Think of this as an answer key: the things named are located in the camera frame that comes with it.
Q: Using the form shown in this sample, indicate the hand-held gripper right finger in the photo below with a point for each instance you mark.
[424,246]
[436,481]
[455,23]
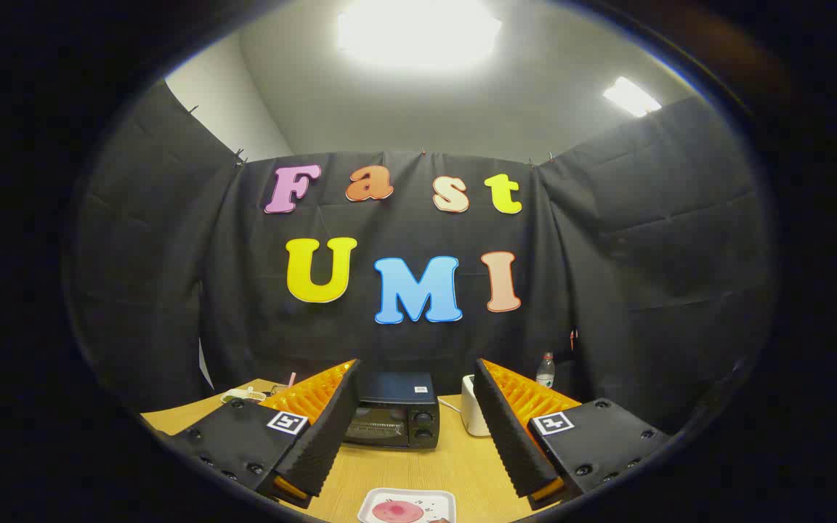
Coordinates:
[509,436]

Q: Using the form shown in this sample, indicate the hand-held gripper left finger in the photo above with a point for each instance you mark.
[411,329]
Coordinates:
[328,436]

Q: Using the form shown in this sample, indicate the black toaster oven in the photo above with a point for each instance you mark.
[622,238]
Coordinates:
[398,388]

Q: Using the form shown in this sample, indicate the white square plate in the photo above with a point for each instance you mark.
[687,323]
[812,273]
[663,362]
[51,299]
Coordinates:
[439,501]

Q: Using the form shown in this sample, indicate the pink meat slice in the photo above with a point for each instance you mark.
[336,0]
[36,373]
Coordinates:
[397,512]

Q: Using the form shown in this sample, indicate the white bread toaster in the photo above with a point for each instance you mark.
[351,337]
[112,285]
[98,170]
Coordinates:
[473,415]

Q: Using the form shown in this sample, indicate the clear plastic water bottle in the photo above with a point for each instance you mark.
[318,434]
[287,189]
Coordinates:
[546,372]

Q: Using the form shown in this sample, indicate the white divided dish with beans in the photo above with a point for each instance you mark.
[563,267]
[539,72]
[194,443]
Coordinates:
[240,396]

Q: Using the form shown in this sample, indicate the large ceiling light panel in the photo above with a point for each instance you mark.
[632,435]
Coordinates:
[418,33]

